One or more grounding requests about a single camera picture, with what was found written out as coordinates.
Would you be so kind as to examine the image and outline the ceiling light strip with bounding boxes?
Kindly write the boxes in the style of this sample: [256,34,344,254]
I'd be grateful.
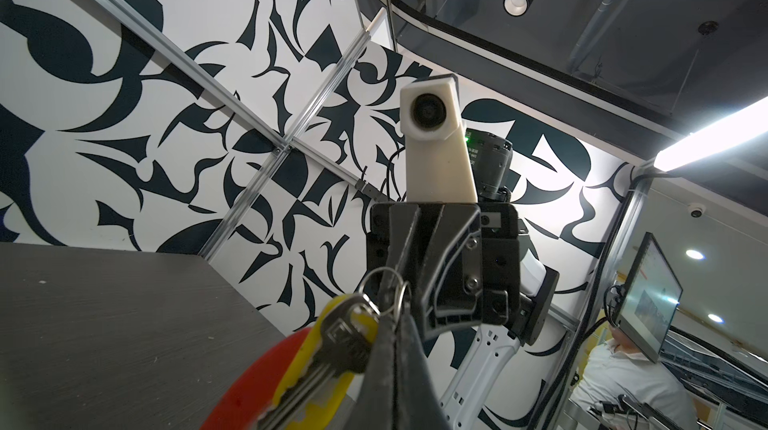
[653,98,767,172]

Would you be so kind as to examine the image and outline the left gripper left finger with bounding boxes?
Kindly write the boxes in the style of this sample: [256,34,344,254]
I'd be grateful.
[345,310,420,429]

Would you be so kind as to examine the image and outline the yellow key tag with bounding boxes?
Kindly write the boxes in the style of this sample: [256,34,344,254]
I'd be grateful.
[269,293,380,430]

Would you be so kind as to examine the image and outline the person in white shirt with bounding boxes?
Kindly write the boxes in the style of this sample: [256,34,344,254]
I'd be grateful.
[570,328,698,429]

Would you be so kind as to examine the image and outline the large wire keyring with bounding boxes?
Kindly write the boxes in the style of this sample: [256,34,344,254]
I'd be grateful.
[356,266,410,321]

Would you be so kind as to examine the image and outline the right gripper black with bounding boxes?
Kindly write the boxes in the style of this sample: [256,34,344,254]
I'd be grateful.
[366,202,528,341]

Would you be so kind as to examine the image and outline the silver key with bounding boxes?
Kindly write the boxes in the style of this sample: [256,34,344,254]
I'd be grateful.
[254,297,380,430]

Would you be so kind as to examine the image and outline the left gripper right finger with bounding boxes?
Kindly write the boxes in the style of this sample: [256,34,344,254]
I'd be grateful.
[398,311,450,430]

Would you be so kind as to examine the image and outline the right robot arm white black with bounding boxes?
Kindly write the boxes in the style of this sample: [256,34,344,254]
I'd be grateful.
[347,129,559,429]

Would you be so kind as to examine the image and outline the red key tag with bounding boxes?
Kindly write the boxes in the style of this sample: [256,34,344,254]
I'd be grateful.
[200,328,310,430]

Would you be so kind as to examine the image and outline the monitor screen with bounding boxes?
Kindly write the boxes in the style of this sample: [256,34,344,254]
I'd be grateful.
[614,232,683,363]

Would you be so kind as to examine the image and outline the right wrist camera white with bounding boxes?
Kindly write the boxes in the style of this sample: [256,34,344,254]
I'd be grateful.
[400,74,478,204]

